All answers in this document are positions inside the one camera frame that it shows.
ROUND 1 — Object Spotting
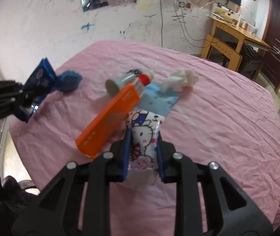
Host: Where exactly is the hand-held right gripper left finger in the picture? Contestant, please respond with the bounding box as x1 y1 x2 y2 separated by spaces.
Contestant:
11 129 133 236

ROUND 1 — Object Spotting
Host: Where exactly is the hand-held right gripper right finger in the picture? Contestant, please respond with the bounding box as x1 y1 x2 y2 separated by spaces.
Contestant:
156 134 274 236

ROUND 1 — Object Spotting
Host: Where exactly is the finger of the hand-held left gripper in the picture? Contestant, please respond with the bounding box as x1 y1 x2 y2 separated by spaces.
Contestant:
0 80 32 99
0 94 40 121

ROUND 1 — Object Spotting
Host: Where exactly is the cartoon printed white packet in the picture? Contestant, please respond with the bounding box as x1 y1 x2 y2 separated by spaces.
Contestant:
123 109 165 186

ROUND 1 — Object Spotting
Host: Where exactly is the blue snack packet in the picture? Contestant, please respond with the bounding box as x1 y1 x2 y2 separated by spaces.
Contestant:
19 57 62 124

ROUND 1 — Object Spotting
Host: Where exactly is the orange carton box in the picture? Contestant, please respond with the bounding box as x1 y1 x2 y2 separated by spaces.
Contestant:
75 83 141 159

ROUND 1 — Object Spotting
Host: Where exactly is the light blue packet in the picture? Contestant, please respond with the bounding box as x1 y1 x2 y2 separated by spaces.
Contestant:
139 82 181 116

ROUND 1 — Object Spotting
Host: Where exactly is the blue fuzzy ball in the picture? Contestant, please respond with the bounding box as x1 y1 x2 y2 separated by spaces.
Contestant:
56 69 83 94

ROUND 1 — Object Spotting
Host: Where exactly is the grey blue tube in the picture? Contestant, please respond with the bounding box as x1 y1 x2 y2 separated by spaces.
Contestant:
105 69 143 95

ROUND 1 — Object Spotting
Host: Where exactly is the red white tube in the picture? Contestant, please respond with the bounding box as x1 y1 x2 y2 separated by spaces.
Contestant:
136 72 155 98

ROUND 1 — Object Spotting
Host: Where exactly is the white crumpled tissue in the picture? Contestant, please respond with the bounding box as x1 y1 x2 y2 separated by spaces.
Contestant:
161 67 199 93

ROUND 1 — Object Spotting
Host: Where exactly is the person's dark clothing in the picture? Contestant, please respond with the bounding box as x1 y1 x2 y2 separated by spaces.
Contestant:
0 125 46 236

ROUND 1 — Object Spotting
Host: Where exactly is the black stool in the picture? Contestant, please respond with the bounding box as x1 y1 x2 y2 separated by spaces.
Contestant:
222 41 266 79

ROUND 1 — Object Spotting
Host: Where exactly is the wooden desk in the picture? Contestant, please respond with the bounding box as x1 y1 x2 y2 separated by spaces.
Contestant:
200 17 272 72

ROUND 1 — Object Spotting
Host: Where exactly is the clear plastic container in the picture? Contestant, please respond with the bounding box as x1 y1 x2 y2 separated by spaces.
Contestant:
238 21 258 35

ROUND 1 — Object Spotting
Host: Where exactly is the white desk shelf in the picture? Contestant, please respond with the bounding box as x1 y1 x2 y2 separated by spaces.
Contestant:
211 1 241 25

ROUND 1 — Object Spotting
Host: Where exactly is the black power cable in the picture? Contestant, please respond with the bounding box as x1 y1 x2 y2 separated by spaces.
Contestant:
158 0 165 48

